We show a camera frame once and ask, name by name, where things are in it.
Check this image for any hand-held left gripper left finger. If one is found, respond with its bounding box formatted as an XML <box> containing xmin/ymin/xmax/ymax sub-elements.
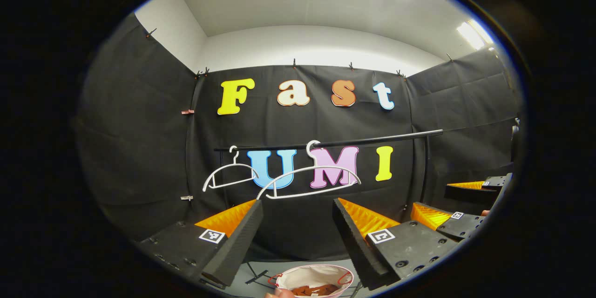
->
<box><xmin>138</xmin><ymin>198</ymin><xmax>264</xmax><ymax>288</ymax></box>

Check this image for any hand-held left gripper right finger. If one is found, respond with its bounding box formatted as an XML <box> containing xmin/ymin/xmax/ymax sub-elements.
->
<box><xmin>332</xmin><ymin>197</ymin><xmax>461</xmax><ymax>291</ymax></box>

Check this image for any white pink-rimmed laundry hamper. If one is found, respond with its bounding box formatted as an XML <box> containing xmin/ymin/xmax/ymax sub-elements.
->
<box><xmin>268</xmin><ymin>264</ymin><xmax>355</xmax><ymax>298</ymax></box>

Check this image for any orange corduroy jacket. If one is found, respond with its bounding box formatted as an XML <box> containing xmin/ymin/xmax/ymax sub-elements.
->
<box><xmin>290</xmin><ymin>283</ymin><xmax>340</xmax><ymax>297</ymax></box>

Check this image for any white plastic hanger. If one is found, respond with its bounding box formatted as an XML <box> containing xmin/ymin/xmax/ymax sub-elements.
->
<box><xmin>202</xmin><ymin>145</ymin><xmax>259</xmax><ymax>192</ymax></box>
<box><xmin>256</xmin><ymin>140</ymin><xmax>362</xmax><ymax>200</ymax></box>

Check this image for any black clothes rack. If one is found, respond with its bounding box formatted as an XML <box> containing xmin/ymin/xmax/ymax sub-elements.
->
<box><xmin>214</xmin><ymin>129</ymin><xmax>444</xmax><ymax>289</ymax></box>

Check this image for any small ceiling light panel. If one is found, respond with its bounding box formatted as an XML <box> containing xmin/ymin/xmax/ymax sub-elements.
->
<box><xmin>456</xmin><ymin>19</ymin><xmax>494</xmax><ymax>51</ymax></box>

